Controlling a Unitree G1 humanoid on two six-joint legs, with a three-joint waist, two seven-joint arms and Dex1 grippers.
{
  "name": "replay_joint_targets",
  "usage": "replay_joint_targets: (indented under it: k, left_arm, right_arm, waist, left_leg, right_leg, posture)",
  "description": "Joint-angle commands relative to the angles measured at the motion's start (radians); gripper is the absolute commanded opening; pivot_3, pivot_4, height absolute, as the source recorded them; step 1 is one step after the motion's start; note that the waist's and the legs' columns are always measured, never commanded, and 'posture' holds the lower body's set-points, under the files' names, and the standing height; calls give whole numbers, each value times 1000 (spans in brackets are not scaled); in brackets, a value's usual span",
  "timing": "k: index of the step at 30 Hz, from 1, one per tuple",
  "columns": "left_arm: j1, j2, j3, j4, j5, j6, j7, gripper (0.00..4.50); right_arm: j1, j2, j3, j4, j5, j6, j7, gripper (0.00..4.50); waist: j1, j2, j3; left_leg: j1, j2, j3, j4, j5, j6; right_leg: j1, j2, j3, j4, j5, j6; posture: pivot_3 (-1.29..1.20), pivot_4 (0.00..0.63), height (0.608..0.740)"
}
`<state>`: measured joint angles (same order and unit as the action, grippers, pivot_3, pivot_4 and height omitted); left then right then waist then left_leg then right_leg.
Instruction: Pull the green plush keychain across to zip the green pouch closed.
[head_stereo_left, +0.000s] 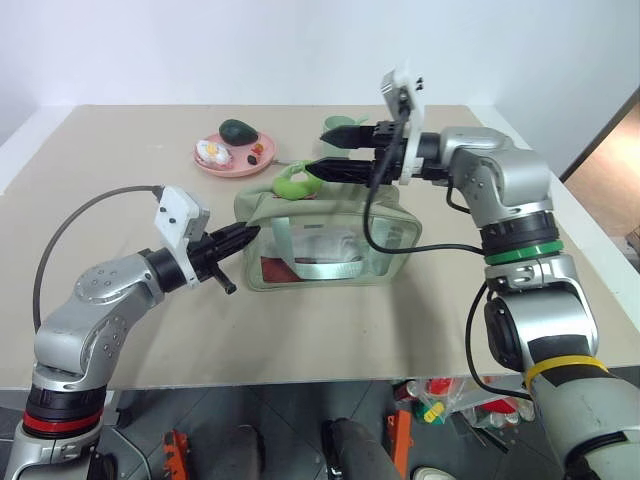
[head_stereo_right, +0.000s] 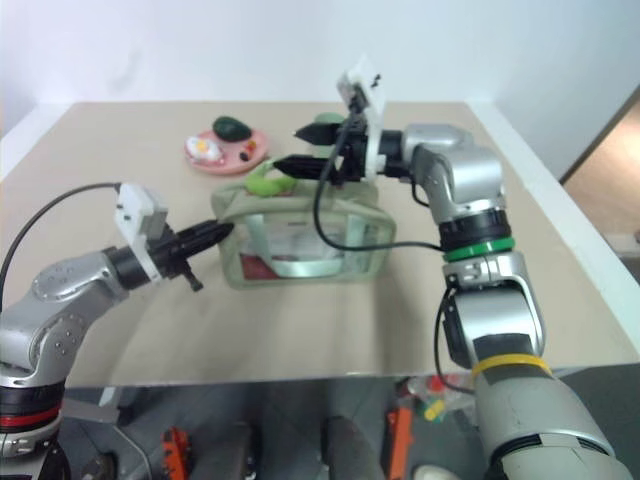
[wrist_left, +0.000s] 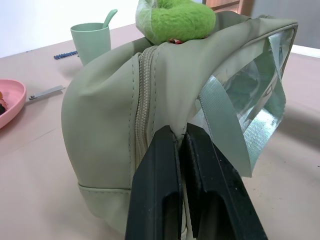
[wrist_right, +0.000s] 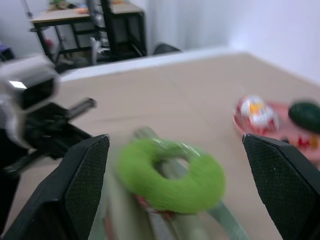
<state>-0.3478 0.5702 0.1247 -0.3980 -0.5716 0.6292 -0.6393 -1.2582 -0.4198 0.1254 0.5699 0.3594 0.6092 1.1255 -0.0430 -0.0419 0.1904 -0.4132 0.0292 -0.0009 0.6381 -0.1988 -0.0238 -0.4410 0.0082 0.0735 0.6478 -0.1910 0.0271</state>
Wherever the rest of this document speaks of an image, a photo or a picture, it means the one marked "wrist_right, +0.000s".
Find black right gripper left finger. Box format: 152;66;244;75
1;134;111;240

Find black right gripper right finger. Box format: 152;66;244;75
241;133;320;240

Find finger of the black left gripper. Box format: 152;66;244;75
2;147;65;176
66;97;98;119

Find green plush ring keychain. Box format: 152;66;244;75
116;138;227;215

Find red yellow wrapped candies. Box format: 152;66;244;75
287;133;320;151

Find dark green avocado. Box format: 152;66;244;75
287;98;320;134

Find pink tray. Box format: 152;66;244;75
233;99;320;171

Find red white snack packet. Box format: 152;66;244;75
233;94;280;134

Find black office chair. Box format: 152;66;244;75
152;42;183;55

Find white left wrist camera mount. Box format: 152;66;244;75
0;54;62;150

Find wooden desk black frame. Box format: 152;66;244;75
29;0;146;60

